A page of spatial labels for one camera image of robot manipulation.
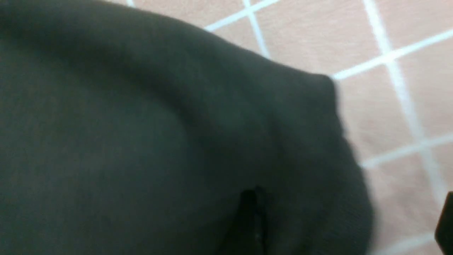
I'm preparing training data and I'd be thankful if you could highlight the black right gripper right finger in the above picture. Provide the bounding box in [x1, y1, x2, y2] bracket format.
[435, 191, 453, 254]

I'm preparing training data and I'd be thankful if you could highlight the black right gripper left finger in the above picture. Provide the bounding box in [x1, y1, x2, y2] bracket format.
[223, 187, 268, 255]

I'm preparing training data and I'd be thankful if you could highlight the dark gray long-sleeve top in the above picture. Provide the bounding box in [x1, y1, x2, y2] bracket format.
[1, 0, 374, 255]

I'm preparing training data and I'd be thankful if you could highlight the pink checkered tablecloth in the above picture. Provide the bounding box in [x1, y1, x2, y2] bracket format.
[118, 0, 452, 255]

